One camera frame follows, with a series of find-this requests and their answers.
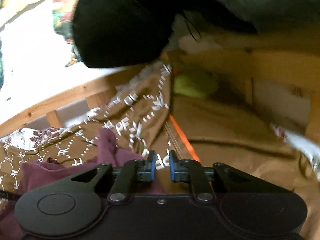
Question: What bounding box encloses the maroon long-sleeve shirt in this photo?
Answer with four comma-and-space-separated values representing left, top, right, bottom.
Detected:
0, 128, 163, 240

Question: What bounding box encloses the brown PF patterned blanket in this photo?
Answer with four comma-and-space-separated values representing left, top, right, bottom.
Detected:
1, 64, 319, 239

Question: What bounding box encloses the yellow-green soft object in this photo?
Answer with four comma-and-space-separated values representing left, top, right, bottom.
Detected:
173, 72, 219, 99

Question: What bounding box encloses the white floral pillow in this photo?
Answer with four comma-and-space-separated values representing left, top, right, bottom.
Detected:
1, 107, 100, 151

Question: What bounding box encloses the black hanging garment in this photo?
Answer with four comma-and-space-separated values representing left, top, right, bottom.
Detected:
71, 0, 319, 68

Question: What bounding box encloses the wooden bed frame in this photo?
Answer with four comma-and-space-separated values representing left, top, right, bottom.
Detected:
1, 57, 319, 137

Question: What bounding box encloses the colourful wall poster right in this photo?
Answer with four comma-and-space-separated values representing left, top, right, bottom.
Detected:
52, 0, 82, 67

